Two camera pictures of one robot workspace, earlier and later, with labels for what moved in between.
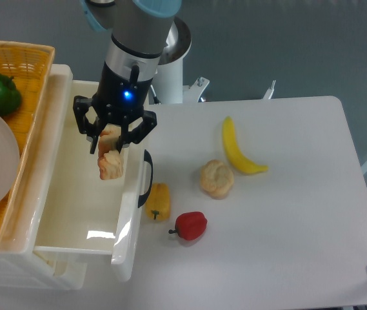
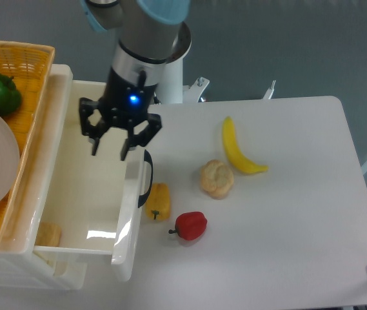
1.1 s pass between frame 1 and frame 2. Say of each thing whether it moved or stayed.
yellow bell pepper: stayed
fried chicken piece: moved
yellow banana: stayed
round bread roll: stayed
